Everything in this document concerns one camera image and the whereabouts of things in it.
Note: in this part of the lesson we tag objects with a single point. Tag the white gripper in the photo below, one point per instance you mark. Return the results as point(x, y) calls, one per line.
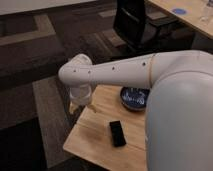
point(81, 96)

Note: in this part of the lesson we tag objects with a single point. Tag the dark blue ceramic bowl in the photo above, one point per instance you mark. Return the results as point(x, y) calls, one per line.
point(134, 99)

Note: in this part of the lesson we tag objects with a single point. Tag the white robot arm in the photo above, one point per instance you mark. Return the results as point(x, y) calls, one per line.
point(179, 112)

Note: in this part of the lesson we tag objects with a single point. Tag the black rectangular phone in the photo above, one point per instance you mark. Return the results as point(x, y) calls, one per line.
point(117, 134)

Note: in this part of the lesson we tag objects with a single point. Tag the small wooden side table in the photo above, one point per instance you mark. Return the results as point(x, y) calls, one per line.
point(91, 139)

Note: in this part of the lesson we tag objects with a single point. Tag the black office chair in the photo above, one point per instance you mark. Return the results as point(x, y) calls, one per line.
point(140, 24)

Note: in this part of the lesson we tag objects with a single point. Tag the blue round coaster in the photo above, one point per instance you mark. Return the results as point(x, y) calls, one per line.
point(179, 11)

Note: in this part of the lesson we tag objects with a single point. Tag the light wooden desk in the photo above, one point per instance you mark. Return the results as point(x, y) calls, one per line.
point(192, 18)

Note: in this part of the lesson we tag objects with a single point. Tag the clear glass on desk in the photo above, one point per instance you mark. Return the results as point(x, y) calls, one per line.
point(207, 11)

